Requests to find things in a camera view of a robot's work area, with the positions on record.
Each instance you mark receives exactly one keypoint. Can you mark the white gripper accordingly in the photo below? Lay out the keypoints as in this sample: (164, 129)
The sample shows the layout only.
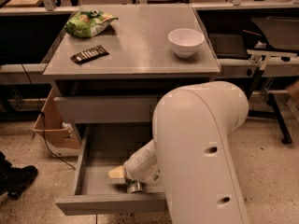
(135, 169)

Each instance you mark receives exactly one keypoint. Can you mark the silver green 7up can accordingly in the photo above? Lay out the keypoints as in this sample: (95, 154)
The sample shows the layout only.
(133, 186)

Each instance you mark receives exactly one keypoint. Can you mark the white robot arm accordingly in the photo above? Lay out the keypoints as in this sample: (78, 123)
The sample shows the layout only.
(189, 154)

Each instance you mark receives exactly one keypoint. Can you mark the open middle drawer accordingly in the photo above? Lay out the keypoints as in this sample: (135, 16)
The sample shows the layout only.
(103, 148)

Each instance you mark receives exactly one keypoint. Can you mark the closed top drawer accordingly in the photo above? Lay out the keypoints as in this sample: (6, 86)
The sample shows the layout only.
(114, 109)

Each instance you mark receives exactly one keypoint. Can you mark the grey drawer cabinet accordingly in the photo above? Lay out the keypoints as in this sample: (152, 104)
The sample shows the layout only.
(139, 61)

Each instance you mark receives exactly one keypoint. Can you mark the brown cardboard box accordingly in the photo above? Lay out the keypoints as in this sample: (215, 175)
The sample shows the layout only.
(57, 134)

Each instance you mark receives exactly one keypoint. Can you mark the black shoe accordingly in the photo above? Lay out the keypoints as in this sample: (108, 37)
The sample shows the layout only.
(14, 181)

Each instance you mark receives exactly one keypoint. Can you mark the dark snack bar wrapper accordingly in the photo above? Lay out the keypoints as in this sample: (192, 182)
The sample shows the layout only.
(89, 55)

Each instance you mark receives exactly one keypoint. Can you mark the white ceramic bowl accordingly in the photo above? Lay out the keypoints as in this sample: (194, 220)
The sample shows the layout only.
(185, 42)

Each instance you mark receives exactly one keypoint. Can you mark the green chip bag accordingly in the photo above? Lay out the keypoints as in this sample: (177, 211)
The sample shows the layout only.
(87, 24)

